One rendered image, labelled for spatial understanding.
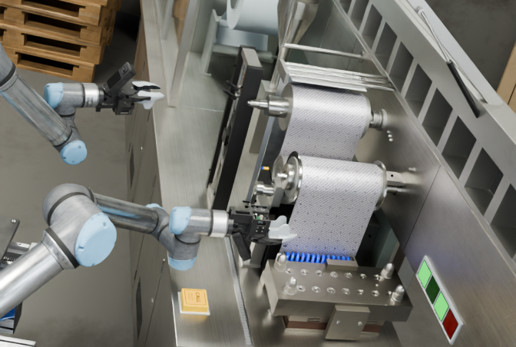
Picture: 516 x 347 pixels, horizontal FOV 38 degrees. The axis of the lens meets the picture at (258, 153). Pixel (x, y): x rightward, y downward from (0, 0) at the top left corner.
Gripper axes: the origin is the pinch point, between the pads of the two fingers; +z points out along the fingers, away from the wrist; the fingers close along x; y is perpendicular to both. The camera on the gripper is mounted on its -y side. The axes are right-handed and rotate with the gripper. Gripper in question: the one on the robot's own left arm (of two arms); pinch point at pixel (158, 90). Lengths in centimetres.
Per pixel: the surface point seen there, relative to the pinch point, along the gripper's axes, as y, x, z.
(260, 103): -14.5, 25.6, 21.1
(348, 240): 6, 65, 40
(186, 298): 23, 65, -7
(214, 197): 24.1, 26.1, 16.6
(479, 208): -35, 93, 45
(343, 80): -26, 30, 44
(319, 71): -26, 25, 38
